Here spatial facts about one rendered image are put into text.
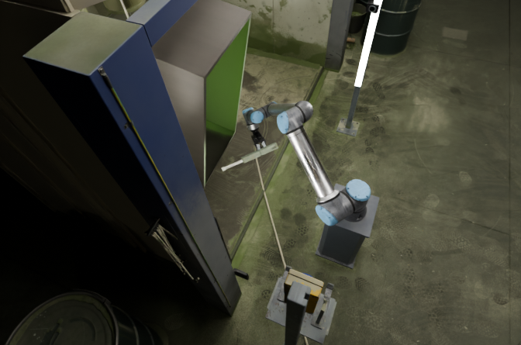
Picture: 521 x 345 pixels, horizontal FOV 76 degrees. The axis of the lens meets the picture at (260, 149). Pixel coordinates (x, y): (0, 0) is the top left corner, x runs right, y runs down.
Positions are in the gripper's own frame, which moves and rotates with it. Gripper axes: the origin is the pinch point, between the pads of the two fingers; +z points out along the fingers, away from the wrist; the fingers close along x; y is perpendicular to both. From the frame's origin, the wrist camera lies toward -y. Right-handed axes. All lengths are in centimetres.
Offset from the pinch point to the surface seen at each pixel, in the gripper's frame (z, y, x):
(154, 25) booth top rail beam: -100, -166, 47
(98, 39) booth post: -101, -170, 59
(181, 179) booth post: -55, -143, 58
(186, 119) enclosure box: -57, -54, 47
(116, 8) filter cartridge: -140, 54, 60
